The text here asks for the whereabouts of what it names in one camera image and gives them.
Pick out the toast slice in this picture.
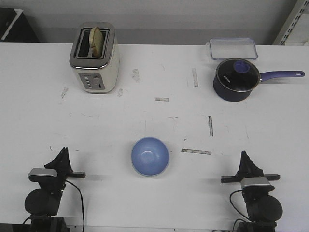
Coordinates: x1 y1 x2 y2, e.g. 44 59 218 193
88 27 103 58

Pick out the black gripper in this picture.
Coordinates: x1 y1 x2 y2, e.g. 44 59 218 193
221 151 281 203
40 147 85 196

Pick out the dark blue saucepan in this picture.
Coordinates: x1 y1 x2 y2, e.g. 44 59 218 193
213 58 305 102

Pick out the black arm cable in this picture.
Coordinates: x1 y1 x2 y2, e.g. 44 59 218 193
229 189 249 232
66 180 85 230

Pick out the cream two-slot toaster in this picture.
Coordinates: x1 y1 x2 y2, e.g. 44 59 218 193
69 22 120 94

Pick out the blue plastic bowl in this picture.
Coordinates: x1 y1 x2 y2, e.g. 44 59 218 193
131 137 169 177

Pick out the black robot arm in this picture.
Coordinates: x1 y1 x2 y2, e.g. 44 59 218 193
24 147 85 232
221 151 283 232

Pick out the black box in corner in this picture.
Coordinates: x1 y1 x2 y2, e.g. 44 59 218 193
0 7 39 43

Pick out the glass pot lid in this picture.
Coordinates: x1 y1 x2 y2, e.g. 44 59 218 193
216 58 260 92

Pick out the white metal shelf upright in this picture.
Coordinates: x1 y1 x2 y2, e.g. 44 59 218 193
272 0 309 46

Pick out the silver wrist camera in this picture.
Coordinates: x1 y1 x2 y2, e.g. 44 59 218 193
28 168 57 182
240 177 275 192

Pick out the clear plastic food container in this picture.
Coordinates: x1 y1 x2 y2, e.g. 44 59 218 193
208 38 258 60

